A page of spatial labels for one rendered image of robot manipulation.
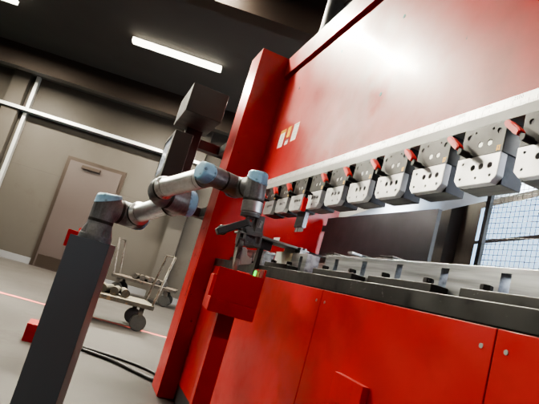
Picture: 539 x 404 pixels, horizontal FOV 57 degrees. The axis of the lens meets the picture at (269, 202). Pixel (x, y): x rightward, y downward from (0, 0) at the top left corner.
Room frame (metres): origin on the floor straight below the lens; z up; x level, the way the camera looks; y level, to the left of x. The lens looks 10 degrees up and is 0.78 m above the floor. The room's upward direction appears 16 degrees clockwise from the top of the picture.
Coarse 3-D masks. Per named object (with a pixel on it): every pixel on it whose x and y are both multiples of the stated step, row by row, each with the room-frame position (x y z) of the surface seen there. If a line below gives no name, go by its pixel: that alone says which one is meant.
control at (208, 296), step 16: (224, 272) 1.67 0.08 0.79; (240, 272) 1.67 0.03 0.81; (208, 288) 1.81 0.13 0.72; (224, 288) 1.67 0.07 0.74; (240, 288) 1.68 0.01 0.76; (256, 288) 1.69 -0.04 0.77; (208, 304) 1.66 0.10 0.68; (224, 304) 1.67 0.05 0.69; (240, 304) 1.68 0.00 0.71; (256, 304) 1.69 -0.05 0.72
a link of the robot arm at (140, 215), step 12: (192, 192) 2.08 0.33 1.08; (132, 204) 2.33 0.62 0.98; (144, 204) 2.25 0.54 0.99; (168, 204) 2.02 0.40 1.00; (180, 204) 2.04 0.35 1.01; (192, 204) 2.07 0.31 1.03; (132, 216) 2.32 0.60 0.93; (144, 216) 2.27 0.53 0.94; (156, 216) 2.23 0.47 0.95; (132, 228) 2.44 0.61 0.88
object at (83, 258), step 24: (72, 240) 2.23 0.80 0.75; (72, 264) 2.23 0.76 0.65; (96, 264) 2.24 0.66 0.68; (72, 288) 2.24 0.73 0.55; (96, 288) 2.28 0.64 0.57; (48, 312) 2.23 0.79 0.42; (72, 312) 2.24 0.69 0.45; (48, 336) 2.23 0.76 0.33; (72, 336) 2.24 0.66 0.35; (48, 360) 2.24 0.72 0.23; (72, 360) 2.29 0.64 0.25; (24, 384) 2.23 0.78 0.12; (48, 384) 2.24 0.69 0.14
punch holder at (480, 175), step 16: (480, 128) 1.22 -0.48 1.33; (496, 128) 1.16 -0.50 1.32; (464, 144) 1.27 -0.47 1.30; (480, 144) 1.21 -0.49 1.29; (496, 144) 1.15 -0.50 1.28; (512, 144) 1.14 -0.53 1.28; (464, 160) 1.25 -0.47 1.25; (480, 160) 1.19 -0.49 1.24; (496, 160) 1.14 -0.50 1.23; (512, 160) 1.15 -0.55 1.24; (464, 176) 1.24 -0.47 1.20; (480, 176) 1.18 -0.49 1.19; (496, 176) 1.14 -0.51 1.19; (512, 176) 1.15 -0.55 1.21; (480, 192) 1.25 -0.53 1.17; (496, 192) 1.21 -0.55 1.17; (512, 192) 1.18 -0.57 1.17
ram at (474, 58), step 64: (384, 0) 1.98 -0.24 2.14; (448, 0) 1.50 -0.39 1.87; (512, 0) 1.21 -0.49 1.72; (320, 64) 2.56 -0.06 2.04; (384, 64) 1.83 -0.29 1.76; (448, 64) 1.42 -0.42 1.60; (512, 64) 1.16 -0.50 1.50; (320, 128) 2.31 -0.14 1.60; (384, 128) 1.71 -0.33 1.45; (448, 128) 1.35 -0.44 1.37
